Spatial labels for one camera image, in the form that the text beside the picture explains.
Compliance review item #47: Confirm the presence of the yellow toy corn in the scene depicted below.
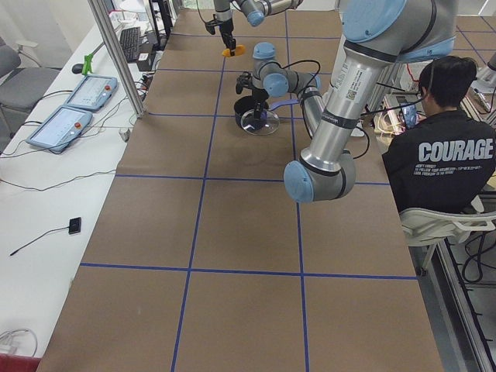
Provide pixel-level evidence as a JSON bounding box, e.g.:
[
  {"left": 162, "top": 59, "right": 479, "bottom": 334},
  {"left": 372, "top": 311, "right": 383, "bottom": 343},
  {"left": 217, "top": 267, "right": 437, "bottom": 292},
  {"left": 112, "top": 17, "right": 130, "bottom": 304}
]
[{"left": 222, "top": 44, "right": 246, "bottom": 58}]

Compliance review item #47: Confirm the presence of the glass pot lid blue knob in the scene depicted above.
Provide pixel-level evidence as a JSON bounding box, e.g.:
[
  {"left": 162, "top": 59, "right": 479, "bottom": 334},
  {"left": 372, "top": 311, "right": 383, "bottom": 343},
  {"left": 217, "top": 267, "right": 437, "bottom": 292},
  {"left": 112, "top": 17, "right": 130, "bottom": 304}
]
[{"left": 240, "top": 109, "right": 280, "bottom": 136}]

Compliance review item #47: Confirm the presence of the dark blue cooking pot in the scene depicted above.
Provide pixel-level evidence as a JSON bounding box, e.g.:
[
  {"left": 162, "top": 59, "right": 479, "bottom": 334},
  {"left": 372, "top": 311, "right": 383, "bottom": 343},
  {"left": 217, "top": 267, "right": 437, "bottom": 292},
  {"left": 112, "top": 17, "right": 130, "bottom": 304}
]
[{"left": 233, "top": 96, "right": 298, "bottom": 128}]

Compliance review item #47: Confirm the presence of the black keyboard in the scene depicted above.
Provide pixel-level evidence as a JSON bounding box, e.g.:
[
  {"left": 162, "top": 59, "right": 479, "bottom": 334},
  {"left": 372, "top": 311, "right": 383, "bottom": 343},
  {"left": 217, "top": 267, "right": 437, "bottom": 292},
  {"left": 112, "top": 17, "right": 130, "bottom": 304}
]
[{"left": 119, "top": 27, "right": 141, "bottom": 62}]

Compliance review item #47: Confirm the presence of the green clamp tool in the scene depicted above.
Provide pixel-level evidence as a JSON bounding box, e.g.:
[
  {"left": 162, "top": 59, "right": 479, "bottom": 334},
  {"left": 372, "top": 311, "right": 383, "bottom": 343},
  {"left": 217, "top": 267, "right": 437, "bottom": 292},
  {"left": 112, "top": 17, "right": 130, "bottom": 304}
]
[{"left": 81, "top": 53, "right": 94, "bottom": 75}]

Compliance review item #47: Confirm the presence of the far blue teach pendant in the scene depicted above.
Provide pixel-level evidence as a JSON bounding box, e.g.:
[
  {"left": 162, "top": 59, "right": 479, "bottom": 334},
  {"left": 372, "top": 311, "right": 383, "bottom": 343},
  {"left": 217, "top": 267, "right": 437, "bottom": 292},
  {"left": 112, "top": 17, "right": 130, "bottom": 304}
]
[{"left": 64, "top": 74, "right": 118, "bottom": 112}]

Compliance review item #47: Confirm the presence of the blue teach pendant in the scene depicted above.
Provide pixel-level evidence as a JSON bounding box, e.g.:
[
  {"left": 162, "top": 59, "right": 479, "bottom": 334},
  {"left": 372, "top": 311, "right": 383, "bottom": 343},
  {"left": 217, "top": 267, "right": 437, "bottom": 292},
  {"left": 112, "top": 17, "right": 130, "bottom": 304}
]
[
  {"left": 64, "top": 74, "right": 118, "bottom": 112},
  {"left": 26, "top": 105, "right": 93, "bottom": 153}
]

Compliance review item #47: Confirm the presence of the smartphone with lit screen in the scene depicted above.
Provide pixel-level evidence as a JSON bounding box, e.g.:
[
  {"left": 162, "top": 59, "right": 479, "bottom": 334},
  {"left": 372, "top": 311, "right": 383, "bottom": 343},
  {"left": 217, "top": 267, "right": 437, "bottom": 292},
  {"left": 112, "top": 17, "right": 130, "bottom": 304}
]
[{"left": 401, "top": 105, "right": 418, "bottom": 129}]

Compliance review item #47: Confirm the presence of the black computer mouse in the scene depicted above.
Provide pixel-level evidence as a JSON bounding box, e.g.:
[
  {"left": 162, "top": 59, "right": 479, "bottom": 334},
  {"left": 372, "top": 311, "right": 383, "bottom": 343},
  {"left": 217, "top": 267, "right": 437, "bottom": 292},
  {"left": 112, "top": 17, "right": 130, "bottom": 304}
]
[{"left": 71, "top": 64, "right": 84, "bottom": 74}]

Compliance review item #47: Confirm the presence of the brown paper table mat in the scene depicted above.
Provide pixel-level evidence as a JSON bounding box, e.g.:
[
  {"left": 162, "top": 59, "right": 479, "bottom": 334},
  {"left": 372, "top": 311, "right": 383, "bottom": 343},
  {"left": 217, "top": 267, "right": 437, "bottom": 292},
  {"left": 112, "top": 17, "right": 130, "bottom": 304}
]
[{"left": 39, "top": 10, "right": 443, "bottom": 371}]

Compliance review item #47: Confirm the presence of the near blue teach pendant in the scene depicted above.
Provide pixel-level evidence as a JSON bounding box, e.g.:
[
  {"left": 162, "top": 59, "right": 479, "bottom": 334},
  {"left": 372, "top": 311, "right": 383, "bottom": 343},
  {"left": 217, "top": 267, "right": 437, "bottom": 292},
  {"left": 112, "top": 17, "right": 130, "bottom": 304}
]
[{"left": 26, "top": 105, "right": 93, "bottom": 153}]

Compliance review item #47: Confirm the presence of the seated person black jacket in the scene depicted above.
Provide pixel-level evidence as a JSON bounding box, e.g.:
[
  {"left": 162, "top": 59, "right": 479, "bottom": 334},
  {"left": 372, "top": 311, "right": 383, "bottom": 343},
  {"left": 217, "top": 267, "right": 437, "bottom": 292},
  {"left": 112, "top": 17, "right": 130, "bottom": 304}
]
[{"left": 382, "top": 56, "right": 495, "bottom": 213}]

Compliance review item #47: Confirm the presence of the white office chair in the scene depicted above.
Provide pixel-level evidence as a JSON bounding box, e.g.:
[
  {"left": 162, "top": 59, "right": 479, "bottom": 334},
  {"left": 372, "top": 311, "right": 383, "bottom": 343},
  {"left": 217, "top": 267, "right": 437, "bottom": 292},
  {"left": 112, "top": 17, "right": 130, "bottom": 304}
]
[{"left": 399, "top": 196, "right": 495, "bottom": 276}]

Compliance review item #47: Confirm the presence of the grey office chair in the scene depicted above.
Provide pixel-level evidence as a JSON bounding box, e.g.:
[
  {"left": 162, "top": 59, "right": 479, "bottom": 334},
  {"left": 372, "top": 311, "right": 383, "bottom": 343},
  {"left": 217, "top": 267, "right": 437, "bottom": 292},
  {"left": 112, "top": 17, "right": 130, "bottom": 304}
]
[{"left": 1, "top": 39, "right": 60, "bottom": 138}]

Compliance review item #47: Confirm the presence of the small black square device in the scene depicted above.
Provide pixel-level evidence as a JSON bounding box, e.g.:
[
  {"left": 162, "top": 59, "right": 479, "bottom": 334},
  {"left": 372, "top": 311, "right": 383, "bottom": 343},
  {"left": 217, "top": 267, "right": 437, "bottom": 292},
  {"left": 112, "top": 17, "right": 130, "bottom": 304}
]
[{"left": 68, "top": 217, "right": 82, "bottom": 235}]

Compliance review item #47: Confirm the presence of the aluminium frame post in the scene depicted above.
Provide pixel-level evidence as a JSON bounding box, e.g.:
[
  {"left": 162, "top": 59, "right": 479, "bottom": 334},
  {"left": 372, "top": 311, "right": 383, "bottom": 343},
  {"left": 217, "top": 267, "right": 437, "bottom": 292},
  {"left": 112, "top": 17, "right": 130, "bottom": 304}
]
[{"left": 88, "top": 0, "right": 144, "bottom": 119}]

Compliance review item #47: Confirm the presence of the white cable coil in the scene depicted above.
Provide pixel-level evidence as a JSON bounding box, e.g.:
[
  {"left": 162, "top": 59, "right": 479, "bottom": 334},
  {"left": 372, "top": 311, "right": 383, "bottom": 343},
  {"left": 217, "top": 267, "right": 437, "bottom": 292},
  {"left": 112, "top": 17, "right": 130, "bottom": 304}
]
[{"left": 0, "top": 328, "right": 39, "bottom": 356}]

